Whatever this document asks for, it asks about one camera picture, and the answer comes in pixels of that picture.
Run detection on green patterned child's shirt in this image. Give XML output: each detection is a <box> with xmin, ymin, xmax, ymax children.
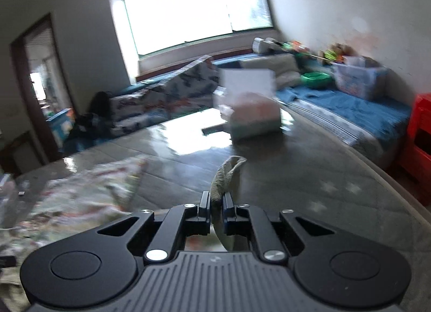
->
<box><xmin>0</xmin><ymin>155</ymin><xmax>249</xmax><ymax>312</ymax></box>

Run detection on red plastic stool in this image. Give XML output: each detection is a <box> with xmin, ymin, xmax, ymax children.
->
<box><xmin>400</xmin><ymin>92</ymin><xmax>431</xmax><ymax>185</ymax></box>

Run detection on blue children's cabinet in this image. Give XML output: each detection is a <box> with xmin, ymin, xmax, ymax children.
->
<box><xmin>46</xmin><ymin>108</ymin><xmax>75</xmax><ymax>149</ymax></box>

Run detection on black bag on sofa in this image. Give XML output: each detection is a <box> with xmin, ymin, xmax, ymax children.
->
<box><xmin>63</xmin><ymin>92</ymin><xmax>113</xmax><ymax>156</ymax></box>

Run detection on long butterfly cushion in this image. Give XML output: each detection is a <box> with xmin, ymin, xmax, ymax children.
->
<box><xmin>110</xmin><ymin>81</ymin><xmax>217</xmax><ymax>137</ymax></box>

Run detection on green plastic bowl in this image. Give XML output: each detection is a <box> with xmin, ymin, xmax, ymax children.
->
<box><xmin>301</xmin><ymin>71</ymin><xmax>332</xmax><ymax>89</ymax></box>

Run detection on clear plastic storage box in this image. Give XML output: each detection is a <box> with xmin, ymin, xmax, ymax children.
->
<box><xmin>332</xmin><ymin>63</ymin><xmax>388</xmax><ymax>101</ymax></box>

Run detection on large butterfly pillow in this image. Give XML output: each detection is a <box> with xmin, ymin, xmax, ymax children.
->
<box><xmin>164</xmin><ymin>55</ymin><xmax>219</xmax><ymax>102</ymax></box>

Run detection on grey plain pillow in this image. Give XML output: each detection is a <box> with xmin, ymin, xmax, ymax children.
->
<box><xmin>240</xmin><ymin>53</ymin><xmax>301</xmax><ymax>90</ymax></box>

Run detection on tissue box pack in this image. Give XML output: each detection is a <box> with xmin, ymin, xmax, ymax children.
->
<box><xmin>213</xmin><ymin>68</ymin><xmax>282</xmax><ymax>141</ymax></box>

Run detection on brown plush toys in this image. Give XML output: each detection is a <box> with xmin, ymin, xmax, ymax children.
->
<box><xmin>324</xmin><ymin>43</ymin><xmax>355</xmax><ymax>63</ymax></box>

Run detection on white plush toy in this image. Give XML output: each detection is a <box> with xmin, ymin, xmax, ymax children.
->
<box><xmin>252</xmin><ymin>37</ymin><xmax>282</xmax><ymax>55</ymax></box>

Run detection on green framed window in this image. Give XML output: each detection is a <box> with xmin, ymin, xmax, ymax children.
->
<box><xmin>123</xmin><ymin>0</ymin><xmax>273</xmax><ymax>56</ymax></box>

